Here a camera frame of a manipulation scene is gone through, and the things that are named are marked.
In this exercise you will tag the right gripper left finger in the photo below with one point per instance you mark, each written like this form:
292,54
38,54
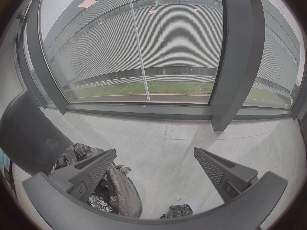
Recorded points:
100,171

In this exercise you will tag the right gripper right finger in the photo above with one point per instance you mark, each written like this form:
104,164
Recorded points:
213,169

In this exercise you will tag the black plastic bag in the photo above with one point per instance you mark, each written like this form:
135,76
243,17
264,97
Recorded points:
72,152

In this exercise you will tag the crumpled black plastic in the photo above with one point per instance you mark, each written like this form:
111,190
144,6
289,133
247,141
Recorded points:
178,211

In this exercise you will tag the dark grey round chair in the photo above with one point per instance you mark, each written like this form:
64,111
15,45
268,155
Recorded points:
31,138

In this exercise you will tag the window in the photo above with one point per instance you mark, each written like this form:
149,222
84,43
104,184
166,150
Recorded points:
168,44

